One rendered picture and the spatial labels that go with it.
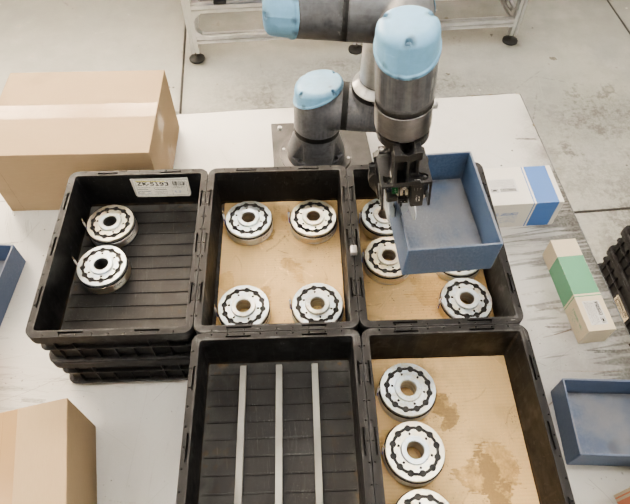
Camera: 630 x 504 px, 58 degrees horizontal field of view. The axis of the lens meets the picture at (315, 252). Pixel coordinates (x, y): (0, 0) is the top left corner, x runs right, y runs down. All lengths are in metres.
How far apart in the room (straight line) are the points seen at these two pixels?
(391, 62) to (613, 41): 2.97
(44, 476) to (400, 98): 0.82
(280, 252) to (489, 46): 2.30
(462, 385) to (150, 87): 1.03
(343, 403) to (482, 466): 0.26
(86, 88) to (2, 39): 2.07
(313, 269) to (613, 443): 0.69
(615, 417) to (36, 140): 1.41
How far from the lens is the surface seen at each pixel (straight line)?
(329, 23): 0.76
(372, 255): 1.19
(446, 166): 1.04
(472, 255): 0.92
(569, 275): 1.40
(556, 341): 1.37
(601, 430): 1.32
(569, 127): 2.96
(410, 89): 0.69
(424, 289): 1.20
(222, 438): 1.07
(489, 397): 1.12
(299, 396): 1.08
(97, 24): 3.56
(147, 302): 1.21
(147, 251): 1.28
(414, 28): 0.67
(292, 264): 1.21
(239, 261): 1.23
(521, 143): 1.73
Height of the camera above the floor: 1.84
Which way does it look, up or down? 55 degrees down
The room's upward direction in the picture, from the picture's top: straight up
